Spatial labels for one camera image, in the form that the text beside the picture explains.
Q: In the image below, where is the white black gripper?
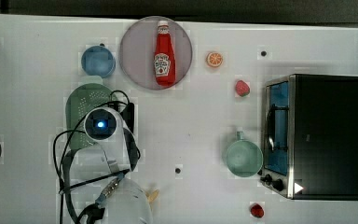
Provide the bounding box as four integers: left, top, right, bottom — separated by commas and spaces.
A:
111, 101, 135, 133

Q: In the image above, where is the green plastic strainer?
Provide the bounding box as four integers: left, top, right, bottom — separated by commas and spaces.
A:
65, 76, 117, 149

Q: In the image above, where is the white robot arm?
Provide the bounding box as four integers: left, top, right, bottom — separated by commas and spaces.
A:
61, 105, 153, 224

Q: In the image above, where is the blue cup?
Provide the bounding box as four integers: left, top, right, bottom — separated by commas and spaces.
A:
81, 43, 117, 78

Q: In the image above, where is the grey round plate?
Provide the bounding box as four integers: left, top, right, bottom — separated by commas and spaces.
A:
119, 16, 193, 91

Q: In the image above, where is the red ketchup bottle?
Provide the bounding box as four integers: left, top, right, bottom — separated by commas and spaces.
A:
153, 21, 176, 87

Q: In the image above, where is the orange slice toy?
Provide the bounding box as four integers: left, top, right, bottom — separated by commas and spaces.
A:
206, 51, 224, 68

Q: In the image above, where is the red strawberry toy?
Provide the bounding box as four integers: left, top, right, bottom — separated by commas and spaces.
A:
235, 80, 250, 97

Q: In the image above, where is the mint green mug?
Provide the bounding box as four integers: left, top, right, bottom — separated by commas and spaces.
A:
225, 131, 263, 177

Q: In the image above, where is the dark red toy fruit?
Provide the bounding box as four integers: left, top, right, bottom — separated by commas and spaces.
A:
250, 203, 265, 218

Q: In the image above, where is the black toaster oven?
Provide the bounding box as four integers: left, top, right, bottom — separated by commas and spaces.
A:
260, 74, 358, 201

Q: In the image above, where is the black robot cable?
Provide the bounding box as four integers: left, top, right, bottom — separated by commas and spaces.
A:
52, 90, 142, 224

